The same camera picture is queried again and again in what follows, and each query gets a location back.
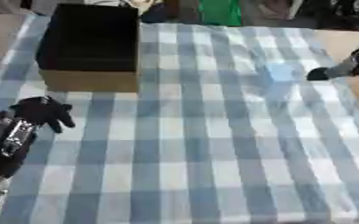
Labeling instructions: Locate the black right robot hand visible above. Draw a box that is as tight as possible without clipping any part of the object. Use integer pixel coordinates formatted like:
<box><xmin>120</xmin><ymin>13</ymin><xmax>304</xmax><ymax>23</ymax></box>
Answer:
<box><xmin>305</xmin><ymin>66</ymin><xmax>334</xmax><ymax>81</ymax></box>

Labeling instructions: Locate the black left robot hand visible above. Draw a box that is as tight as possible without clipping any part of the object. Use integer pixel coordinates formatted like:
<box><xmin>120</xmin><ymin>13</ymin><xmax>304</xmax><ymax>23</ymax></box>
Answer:
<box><xmin>8</xmin><ymin>95</ymin><xmax>77</xmax><ymax>135</ymax></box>

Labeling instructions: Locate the tan cardboard box black inside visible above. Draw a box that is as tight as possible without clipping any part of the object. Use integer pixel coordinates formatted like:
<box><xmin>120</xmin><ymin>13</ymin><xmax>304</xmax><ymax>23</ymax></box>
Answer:
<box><xmin>33</xmin><ymin>3</ymin><xmax>143</xmax><ymax>94</ymax></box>

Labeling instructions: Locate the light blue block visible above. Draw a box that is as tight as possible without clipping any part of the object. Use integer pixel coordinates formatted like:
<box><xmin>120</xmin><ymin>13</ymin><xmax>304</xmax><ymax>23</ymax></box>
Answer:
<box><xmin>265</xmin><ymin>62</ymin><xmax>298</xmax><ymax>83</ymax></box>

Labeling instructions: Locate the green bag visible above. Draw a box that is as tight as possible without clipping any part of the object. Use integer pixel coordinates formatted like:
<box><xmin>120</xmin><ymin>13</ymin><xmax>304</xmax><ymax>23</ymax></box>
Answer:
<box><xmin>196</xmin><ymin>0</ymin><xmax>244</xmax><ymax>27</ymax></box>

